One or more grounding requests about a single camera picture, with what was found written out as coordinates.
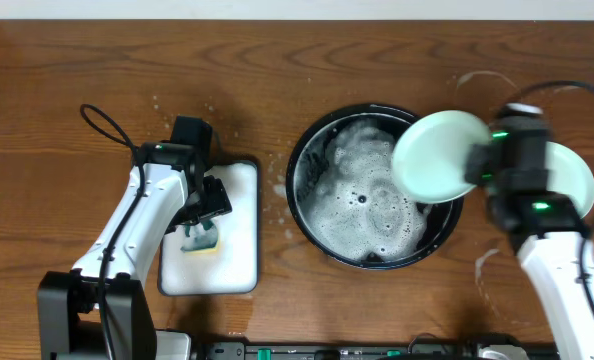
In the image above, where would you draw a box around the green sponge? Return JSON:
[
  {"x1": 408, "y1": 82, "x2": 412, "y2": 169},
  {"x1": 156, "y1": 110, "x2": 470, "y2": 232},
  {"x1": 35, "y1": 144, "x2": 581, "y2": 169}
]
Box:
[{"x1": 180, "y1": 220, "x2": 219, "y2": 253}]

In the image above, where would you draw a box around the light green plate front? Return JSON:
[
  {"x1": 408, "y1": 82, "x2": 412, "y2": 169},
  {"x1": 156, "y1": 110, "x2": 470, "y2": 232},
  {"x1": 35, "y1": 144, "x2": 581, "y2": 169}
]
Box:
[{"x1": 391, "y1": 110, "x2": 490, "y2": 204}]

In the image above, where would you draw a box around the light green plate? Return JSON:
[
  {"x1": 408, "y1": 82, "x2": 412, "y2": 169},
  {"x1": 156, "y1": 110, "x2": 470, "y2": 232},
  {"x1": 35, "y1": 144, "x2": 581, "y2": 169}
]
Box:
[
  {"x1": 391, "y1": 110, "x2": 490, "y2": 204},
  {"x1": 545, "y1": 142, "x2": 594, "y2": 218}
]

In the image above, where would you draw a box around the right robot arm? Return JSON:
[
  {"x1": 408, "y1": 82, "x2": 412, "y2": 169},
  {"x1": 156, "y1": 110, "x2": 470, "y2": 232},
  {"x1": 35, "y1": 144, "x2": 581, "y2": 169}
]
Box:
[{"x1": 464, "y1": 103, "x2": 594, "y2": 359}]

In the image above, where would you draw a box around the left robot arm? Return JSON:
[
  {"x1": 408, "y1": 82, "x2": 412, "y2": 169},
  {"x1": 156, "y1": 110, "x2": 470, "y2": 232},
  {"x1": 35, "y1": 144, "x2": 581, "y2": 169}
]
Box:
[{"x1": 37, "y1": 116, "x2": 232, "y2": 359}]

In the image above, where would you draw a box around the white rectangular foam tray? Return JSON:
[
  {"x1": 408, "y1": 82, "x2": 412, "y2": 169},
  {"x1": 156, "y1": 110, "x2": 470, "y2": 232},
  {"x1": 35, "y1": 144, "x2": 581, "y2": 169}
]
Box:
[{"x1": 158, "y1": 162, "x2": 259, "y2": 296}]

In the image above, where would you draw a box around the round black tray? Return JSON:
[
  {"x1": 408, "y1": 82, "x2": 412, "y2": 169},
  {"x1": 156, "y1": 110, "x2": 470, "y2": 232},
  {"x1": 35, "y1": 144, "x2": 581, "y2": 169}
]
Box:
[{"x1": 286, "y1": 103, "x2": 464, "y2": 270}]

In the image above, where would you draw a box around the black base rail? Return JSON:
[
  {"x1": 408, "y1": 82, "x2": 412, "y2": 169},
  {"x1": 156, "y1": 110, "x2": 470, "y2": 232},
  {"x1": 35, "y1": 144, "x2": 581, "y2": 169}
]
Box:
[{"x1": 191, "y1": 334, "x2": 558, "y2": 360}]

